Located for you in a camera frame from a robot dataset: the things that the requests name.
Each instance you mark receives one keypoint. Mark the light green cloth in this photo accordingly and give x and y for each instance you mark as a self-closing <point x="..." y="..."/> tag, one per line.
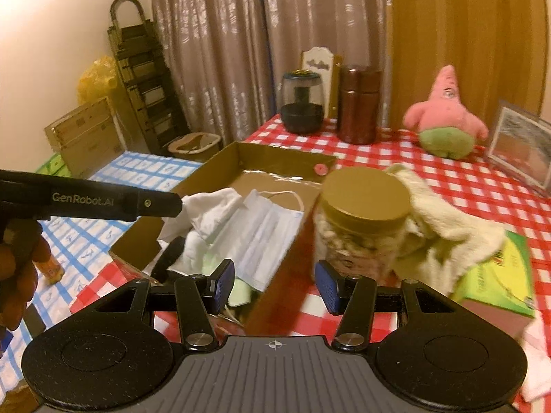
<point x="241" y="296"/>

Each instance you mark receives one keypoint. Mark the brown metal canister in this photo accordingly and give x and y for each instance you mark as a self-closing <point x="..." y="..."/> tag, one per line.
<point x="359" y="103"/>

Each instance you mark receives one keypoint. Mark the black round puff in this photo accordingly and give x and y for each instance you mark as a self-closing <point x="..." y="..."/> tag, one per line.
<point x="170" y="258"/>

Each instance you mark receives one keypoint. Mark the stack of green packets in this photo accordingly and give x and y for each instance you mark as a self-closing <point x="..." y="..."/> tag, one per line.
<point x="54" y="164"/>

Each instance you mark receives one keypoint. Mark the beige patterned curtain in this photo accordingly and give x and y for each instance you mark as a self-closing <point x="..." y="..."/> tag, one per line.
<point x="206" y="51"/>
<point x="327" y="8"/>

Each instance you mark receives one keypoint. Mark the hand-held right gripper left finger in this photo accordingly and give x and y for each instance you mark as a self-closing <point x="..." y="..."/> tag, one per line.
<point x="224" y="286"/>

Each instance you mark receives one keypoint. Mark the framed picture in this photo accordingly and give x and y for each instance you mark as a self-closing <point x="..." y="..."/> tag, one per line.
<point x="516" y="146"/>

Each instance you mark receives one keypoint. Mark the pink starfish plush toy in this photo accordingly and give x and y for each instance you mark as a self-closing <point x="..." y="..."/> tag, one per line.
<point x="439" y="114"/>

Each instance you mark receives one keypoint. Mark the brown cardboard box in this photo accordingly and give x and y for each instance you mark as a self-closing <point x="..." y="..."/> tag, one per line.
<point x="267" y="159"/>

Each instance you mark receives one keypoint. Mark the red checkered tablecloth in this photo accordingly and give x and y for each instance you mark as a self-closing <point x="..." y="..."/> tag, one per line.
<point x="452" y="172"/>

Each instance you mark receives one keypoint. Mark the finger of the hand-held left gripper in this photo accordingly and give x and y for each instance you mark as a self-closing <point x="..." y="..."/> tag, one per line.
<point x="161" y="204"/>

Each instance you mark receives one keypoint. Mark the white sock with pink trim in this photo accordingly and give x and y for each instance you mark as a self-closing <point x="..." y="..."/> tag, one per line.
<point x="538" y="352"/>

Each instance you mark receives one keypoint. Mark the black folding rack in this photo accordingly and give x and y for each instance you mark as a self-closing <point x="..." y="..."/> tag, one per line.
<point x="142" y="77"/>

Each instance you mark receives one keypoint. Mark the cream towel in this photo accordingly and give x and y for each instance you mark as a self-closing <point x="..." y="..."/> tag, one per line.
<point x="447" y="232"/>

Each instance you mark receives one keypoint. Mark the person's left hand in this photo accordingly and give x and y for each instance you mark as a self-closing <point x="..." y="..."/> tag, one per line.
<point x="21" y="275"/>

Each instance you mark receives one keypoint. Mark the wooden door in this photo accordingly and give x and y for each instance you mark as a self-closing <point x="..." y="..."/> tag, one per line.
<point x="473" y="30"/>

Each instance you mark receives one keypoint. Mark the black and clear jar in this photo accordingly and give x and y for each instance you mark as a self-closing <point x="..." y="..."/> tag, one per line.
<point x="301" y="116"/>

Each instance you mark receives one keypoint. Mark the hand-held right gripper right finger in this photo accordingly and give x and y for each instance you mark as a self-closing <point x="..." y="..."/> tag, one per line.
<point x="329" y="290"/>

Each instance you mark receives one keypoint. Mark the yellow plastic bag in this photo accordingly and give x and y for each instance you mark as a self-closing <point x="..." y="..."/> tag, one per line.
<point x="97" y="79"/>

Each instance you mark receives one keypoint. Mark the taped cardboard storage carton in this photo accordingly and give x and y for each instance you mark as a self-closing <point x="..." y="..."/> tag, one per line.
<point x="86" y="137"/>

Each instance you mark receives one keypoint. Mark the woven basket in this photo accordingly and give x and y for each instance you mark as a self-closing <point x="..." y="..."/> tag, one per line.
<point x="193" y="144"/>

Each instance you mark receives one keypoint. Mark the white mask with black loops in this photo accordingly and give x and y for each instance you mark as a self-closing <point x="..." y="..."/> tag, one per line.
<point x="206" y="215"/>

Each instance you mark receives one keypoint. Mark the pleated surgical face mask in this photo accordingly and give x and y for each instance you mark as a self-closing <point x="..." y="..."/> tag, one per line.
<point x="262" y="241"/>

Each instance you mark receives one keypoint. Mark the white wooden ornament stand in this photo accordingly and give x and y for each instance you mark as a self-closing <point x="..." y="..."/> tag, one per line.
<point x="316" y="58"/>

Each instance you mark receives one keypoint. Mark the orange bottle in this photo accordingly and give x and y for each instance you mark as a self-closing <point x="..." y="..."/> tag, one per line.
<point x="54" y="269"/>

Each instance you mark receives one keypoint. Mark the green tissue box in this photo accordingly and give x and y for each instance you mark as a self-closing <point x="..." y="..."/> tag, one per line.
<point x="508" y="275"/>

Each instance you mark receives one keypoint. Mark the blue checked cloth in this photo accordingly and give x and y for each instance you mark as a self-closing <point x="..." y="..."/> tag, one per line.
<point x="129" y="167"/>

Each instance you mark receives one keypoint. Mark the nut jar with gold lid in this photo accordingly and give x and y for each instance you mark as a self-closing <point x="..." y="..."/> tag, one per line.
<point x="366" y="202"/>

